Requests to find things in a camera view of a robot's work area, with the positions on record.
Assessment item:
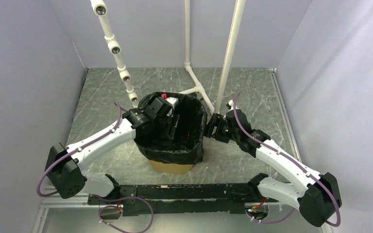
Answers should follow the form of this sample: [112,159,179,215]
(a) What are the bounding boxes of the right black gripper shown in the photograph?
[200,113,239,143]

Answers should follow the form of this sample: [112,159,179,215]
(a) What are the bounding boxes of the black trash bag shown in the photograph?
[134,92,207,165]

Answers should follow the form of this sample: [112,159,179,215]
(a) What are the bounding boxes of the yellow plastic trash bin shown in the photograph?
[148,160,194,174]

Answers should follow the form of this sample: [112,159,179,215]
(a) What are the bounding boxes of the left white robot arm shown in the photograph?
[44,95,179,204]

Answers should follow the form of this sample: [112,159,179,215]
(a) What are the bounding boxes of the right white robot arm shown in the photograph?
[204,107,342,227]

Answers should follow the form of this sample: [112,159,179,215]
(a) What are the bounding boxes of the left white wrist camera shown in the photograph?
[161,93,179,108]

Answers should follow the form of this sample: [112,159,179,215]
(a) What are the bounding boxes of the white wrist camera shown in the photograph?
[161,93,179,108]
[226,100,237,111]

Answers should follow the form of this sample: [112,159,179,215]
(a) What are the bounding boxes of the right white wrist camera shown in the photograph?
[226,100,237,111]

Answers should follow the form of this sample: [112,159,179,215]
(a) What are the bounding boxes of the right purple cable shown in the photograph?
[233,92,341,227]

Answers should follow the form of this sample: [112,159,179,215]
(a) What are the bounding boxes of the aluminium side rail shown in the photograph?
[268,67,332,233]

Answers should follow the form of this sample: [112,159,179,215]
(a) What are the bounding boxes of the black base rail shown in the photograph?
[87,183,264,216]

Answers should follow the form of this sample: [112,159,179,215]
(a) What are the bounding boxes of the white PVC pipe frame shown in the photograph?
[90,0,246,114]

